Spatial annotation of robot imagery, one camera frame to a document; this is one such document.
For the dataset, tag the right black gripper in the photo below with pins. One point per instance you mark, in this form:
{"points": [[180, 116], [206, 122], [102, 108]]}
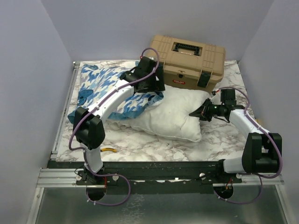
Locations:
{"points": [[202, 112]]}

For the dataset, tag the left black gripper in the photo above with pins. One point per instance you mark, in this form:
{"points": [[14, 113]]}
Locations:
{"points": [[158, 86]]}

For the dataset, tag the white pillow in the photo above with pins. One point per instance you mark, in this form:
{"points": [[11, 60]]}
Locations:
{"points": [[171, 119]]}

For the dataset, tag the white pillowcase blue trim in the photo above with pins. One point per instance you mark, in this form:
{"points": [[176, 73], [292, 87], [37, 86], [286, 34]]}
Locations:
{"points": [[96, 80]]}

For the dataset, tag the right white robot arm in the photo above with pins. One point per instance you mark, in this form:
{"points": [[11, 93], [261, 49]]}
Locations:
{"points": [[262, 154]]}

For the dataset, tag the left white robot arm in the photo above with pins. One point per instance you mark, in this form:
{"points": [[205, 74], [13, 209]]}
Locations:
{"points": [[88, 127]]}

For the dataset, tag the tan plastic toolbox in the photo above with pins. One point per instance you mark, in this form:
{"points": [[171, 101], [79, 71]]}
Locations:
{"points": [[190, 65]]}

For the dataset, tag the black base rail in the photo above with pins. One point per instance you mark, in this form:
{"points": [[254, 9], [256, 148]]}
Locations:
{"points": [[141, 177]]}

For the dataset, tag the yellow handled pliers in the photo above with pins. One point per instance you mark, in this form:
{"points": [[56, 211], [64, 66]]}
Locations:
{"points": [[108, 150]]}

